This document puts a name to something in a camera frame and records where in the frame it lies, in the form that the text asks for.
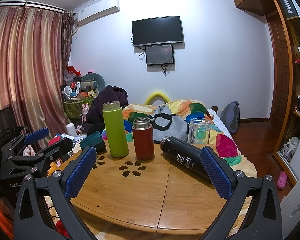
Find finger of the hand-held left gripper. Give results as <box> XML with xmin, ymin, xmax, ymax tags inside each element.
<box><xmin>7</xmin><ymin>137</ymin><xmax>74</xmax><ymax>174</ymax></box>
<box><xmin>1</xmin><ymin>127</ymin><xmax>50</xmax><ymax>157</ymax></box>

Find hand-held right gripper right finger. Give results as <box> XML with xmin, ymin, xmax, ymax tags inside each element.
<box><xmin>199</xmin><ymin>145</ymin><xmax>283</xmax><ymax>240</ymax></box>

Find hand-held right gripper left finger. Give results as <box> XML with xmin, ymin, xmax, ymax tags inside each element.
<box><xmin>13</xmin><ymin>145</ymin><xmax>98</xmax><ymax>240</ymax></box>

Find black thermos cup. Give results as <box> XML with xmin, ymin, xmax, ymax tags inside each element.
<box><xmin>159</xmin><ymin>136</ymin><xmax>217</xmax><ymax>182</ymax></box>

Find clear glass cup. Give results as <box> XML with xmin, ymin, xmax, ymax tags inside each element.
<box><xmin>188</xmin><ymin>118</ymin><xmax>211</xmax><ymax>145</ymax></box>

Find green bottle cup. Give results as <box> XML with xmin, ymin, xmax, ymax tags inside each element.
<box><xmin>102</xmin><ymin>101</ymin><xmax>130</xmax><ymax>158</ymax></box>

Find red thermos cup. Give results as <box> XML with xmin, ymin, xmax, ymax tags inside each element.
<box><xmin>132</xmin><ymin>117</ymin><xmax>155</xmax><ymax>160</ymax></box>

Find white plastic bottle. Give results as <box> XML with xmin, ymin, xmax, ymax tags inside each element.
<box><xmin>66</xmin><ymin>123</ymin><xmax>78</xmax><ymax>138</ymax></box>

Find colourful patterned blanket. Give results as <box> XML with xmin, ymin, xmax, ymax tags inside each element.
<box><xmin>100</xmin><ymin>99</ymin><xmax>258</xmax><ymax>238</ymax></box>

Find dark teal box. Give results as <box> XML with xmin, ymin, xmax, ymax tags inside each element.
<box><xmin>79</xmin><ymin>131</ymin><xmax>107</xmax><ymax>153</ymax></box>

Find green storage basket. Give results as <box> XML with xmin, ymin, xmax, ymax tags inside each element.
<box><xmin>63</xmin><ymin>97</ymin><xmax>94</xmax><ymax>120</ymax></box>

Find pink bunny toy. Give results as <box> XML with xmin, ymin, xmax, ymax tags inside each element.
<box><xmin>81</xmin><ymin>103</ymin><xmax>90</xmax><ymax>123</ymax></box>

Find grey backpack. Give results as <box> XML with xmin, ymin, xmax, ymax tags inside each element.
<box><xmin>220</xmin><ymin>101</ymin><xmax>241</xmax><ymax>134</ymax></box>

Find pink slipper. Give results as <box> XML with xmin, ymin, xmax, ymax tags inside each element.
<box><xmin>276</xmin><ymin>171</ymin><xmax>288</xmax><ymax>190</ymax></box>

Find pink striped curtain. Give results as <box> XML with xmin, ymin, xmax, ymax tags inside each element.
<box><xmin>0</xmin><ymin>1</ymin><xmax>74</xmax><ymax>153</ymax></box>

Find wooden folding table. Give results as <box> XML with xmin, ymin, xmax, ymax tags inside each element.
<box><xmin>50</xmin><ymin>140</ymin><xmax>256</xmax><ymax>236</ymax></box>

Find grey and black garment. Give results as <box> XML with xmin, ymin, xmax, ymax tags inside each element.
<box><xmin>142</xmin><ymin>104</ymin><xmax>191</xmax><ymax>145</ymax></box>

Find dark purple jacket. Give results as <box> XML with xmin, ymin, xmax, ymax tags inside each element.
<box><xmin>83</xmin><ymin>85</ymin><xmax>129</xmax><ymax>137</ymax></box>

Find grey plush toy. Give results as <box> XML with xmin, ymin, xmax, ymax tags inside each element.
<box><xmin>80</xmin><ymin>73</ymin><xmax>106</xmax><ymax>91</ymax></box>

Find white handbag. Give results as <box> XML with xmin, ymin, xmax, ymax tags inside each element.
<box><xmin>281</xmin><ymin>137</ymin><xmax>300</xmax><ymax>161</ymax></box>

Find yellow foam tube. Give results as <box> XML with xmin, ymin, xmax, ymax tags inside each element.
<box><xmin>144</xmin><ymin>92</ymin><xmax>171</xmax><ymax>106</ymax></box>

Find brown wooden door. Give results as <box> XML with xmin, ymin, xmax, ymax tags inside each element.
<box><xmin>266</xmin><ymin>9</ymin><xmax>291</xmax><ymax>123</ymax></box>

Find small black monitor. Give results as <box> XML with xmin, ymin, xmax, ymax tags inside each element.
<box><xmin>145</xmin><ymin>44</ymin><xmax>175</xmax><ymax>66</ymax></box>

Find wooden wardrobe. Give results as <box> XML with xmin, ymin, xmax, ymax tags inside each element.
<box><xmin>229</xmin><ymin>0</ymin><xmax>300</xmax><ymax>189</ymax></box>

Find white air conditioner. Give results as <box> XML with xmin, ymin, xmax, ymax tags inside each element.
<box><xmin>74</xmin><ymin>0</ymin><xmax>121</xmax><ymax>27</ymax></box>

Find black monitor cables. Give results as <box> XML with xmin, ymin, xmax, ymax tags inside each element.
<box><xmin>160</xmin><ymin>64</ymin><xmax>173</xmax><ymax>77</ymax></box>

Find wall-mounted black television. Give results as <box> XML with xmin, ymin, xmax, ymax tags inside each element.
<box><xmin>131</xmin><ymin>16</ymin><xmax>185</xmax><ymax>48</ymax></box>

